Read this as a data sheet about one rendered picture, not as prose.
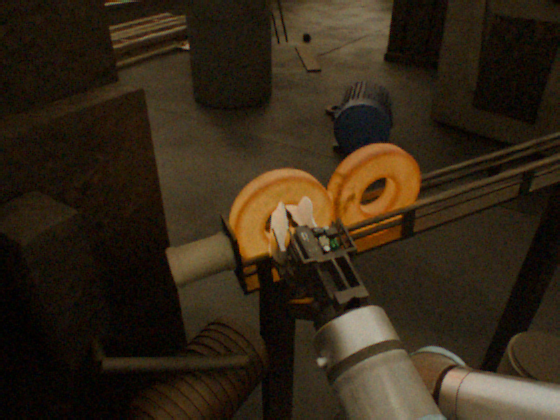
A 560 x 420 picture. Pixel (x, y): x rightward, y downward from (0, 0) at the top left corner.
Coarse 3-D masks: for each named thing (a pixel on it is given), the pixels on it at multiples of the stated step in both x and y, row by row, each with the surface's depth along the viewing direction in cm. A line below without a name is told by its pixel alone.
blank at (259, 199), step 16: (272, 176) 60; (288, 176) 60; (304, 176) 61; (240, 192) 61; (256, 192) 59; (272, 192) 60; (288, 192) 61; (304, 192) 62; (320, 192) 63; (240, 208) 60; (256, 208) 60; (272, 208) 61; (320, 208) 64; (240, 224) 60; (256, 224) 61; (320, 224) 66; (240, 240) 62; (256, 240) 63
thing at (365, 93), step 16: (352, 96) 225; (368, 96) 221; (384, 96) 230; (336, 112) 230; (352, 112) 214; (368, 112) 212; (384, 112) 215; (336, 128) 223; (352, 128) 219; (368, 128) 217; (384, 128) 215; (336, 144) 242; (352, 144) 223; (368, 144) 221
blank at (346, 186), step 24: (384, 144) 65; (360, 168) 63; (384, 168) 64; (408, 168) 66; (336, 192) 64; (360, 192) 65; (384, 192) 71; (408, 192) 69; (336, 216) 66; (360, 216) 68
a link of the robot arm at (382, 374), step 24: (360, 360) 43; (384, 360) 43; (408, 360) 45; (336, 384) 45; (360, 384) 42; (384, 384) 42; (408, 384) 42; (360, 408) 42; (384, 408) 40; (408, 408) 40; (432, 408) 41
